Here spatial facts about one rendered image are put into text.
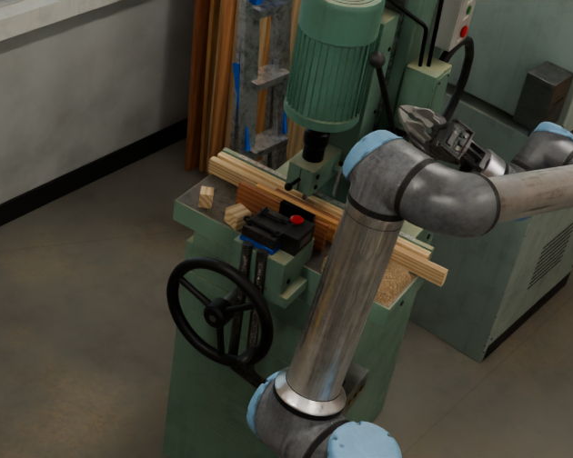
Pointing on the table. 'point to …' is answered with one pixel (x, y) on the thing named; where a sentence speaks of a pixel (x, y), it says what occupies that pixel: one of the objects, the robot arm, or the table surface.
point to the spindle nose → (315, 145)
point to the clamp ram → (295, 211)
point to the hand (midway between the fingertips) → (402, 111)
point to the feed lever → (385, 93)
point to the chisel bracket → (313, 171)
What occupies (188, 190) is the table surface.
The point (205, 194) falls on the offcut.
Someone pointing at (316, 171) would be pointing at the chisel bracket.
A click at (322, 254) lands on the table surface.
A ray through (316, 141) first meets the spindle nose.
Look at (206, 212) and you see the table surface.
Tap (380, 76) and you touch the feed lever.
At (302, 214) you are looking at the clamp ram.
